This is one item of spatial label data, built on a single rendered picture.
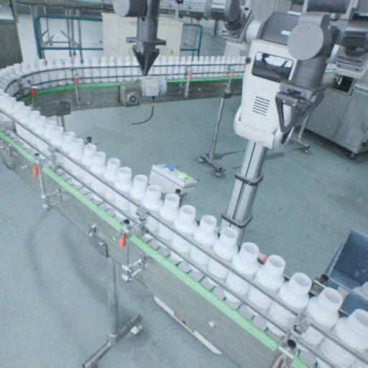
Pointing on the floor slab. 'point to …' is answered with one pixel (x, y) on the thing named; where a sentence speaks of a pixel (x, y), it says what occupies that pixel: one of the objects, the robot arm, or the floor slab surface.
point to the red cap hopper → (54, 36)
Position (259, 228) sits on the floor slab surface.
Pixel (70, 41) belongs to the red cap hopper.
